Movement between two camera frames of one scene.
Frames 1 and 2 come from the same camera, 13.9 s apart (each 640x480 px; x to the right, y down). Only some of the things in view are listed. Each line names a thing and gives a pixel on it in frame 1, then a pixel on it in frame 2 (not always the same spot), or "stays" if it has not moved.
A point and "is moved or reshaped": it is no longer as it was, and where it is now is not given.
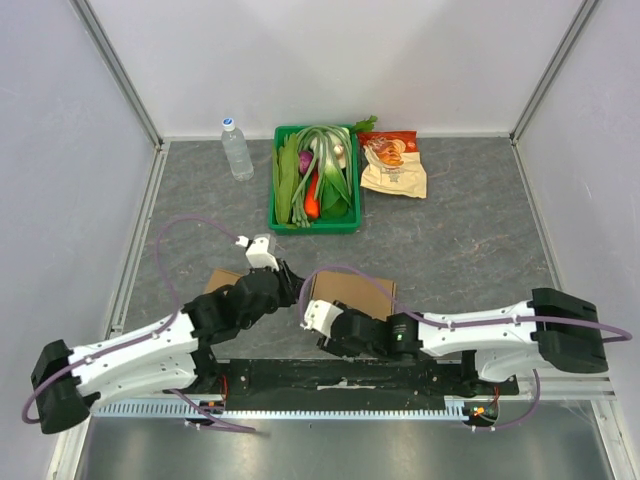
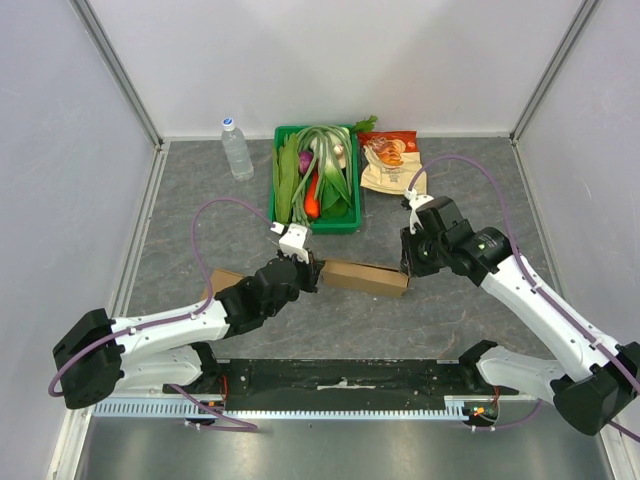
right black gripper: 331,329 to 410,253
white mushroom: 338,150 stays
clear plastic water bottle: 238,152 stays
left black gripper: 290,284 to 312,270
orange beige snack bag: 392,162 stays
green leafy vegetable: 285,178 stays
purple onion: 304,161 stays
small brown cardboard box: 220,278 stays
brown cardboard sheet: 356,292 is moved or reshaped
